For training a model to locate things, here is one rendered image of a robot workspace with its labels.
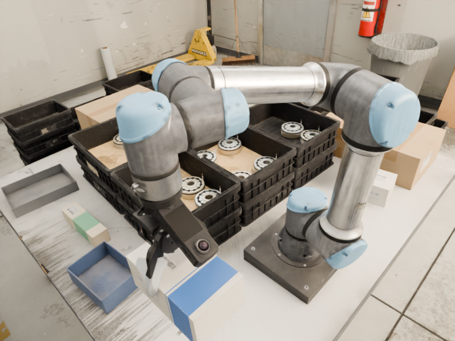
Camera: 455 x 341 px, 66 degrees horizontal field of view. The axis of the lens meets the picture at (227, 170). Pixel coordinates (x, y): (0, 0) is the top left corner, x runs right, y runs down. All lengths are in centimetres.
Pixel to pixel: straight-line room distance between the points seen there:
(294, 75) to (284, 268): 65
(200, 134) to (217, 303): 29
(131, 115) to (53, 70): 411
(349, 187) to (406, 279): 142
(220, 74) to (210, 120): 16
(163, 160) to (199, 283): 25
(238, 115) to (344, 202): 45
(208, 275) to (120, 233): 81
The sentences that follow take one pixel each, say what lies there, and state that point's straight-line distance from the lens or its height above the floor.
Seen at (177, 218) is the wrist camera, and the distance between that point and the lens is 56.
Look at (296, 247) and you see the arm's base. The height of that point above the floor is 80.
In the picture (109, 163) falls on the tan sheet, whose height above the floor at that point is 83.
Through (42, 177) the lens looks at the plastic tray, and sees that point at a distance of 186.
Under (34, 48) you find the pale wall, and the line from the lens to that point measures 447.
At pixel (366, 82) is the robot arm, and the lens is 78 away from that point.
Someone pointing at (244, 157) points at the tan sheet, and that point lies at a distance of 149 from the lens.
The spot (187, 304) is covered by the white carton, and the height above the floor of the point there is 114.
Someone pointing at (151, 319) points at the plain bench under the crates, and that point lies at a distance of 116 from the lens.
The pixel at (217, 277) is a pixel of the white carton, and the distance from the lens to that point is 65.
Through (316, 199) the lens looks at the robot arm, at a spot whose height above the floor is 98.
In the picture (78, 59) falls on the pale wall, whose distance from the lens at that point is 466.
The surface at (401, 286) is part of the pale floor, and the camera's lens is 220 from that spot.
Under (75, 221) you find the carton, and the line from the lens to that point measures 145.
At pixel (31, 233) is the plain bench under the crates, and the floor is 70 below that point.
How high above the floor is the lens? 166
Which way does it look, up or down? 36 degrees down
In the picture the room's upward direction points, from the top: 4 degrees counter-clockwise
